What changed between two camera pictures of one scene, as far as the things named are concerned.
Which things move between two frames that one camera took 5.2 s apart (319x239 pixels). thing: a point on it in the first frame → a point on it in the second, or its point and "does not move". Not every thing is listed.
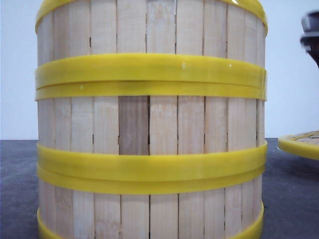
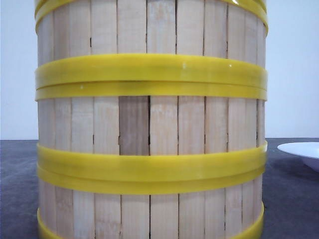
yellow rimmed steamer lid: [305, 144] → [151, 16]
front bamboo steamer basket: [151, 201] does not move
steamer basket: [151, 40] does not move
